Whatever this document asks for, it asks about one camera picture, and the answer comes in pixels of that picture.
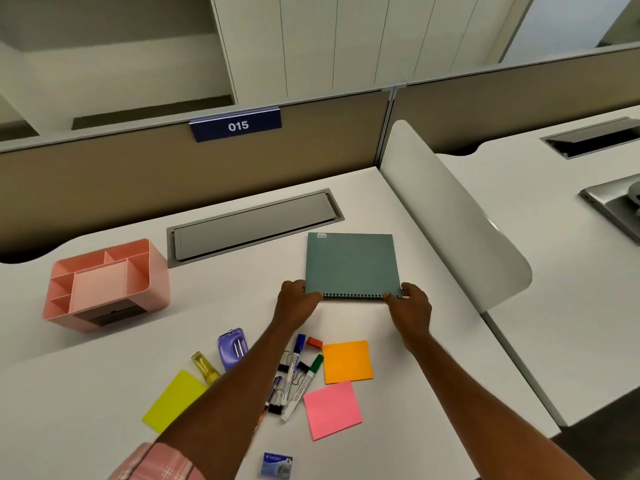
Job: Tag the blue desk number sign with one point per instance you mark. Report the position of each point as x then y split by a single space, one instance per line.
235 125

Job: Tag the yellow sticky note pad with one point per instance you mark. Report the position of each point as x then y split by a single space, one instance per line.
172 400

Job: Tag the person's left thumb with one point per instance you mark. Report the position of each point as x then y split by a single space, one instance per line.
315 297

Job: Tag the person's left hand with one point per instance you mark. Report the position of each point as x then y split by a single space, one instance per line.
295 308

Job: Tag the silver monitor base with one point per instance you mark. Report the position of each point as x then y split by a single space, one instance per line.
614 204

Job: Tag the beige partition panel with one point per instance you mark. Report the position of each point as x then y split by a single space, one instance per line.
515 102
150 179

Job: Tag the person's right forearm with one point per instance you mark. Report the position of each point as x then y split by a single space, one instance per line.
480 404

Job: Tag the yellow highlighter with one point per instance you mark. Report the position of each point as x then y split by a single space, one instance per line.
205 367

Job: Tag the pink plaid shirt sleeve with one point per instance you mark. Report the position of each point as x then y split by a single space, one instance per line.
152 464

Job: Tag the green spiral notebook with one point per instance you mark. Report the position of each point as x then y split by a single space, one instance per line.
350 262

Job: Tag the pink sticky note pad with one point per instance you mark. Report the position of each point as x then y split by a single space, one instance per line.
332 409

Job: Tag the red pen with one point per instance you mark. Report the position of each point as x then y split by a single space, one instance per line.
260 420

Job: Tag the person's right hand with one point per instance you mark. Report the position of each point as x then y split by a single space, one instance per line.
413 314

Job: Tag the white shelf cabinet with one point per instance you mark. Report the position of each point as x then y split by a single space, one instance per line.
250 44

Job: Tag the purple stapler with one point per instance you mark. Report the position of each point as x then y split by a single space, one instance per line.
231 348

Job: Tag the blue cap whiteboard marker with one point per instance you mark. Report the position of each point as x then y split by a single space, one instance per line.
295 364

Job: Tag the blue staples box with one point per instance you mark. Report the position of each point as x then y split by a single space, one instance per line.
276 465

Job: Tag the person's right thumb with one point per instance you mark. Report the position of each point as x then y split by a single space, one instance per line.
391 296

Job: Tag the small red eraser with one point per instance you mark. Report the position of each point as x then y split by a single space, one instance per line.
314 342

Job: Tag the purple pen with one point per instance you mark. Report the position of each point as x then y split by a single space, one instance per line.
274 389

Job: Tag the green cap whiteboard marker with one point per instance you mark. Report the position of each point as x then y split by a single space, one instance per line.
304 387

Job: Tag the black binder clip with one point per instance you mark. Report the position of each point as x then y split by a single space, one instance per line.
275 405
302 367
284 363

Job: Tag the orange sticky note pad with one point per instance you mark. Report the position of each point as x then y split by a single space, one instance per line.
347 361

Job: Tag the pink desk organizer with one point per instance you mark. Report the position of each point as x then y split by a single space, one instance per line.
107 284

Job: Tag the white desk divider panel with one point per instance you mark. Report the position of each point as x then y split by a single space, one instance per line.
450 214

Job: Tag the person's left forearm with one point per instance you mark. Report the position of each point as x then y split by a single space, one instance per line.
235 389

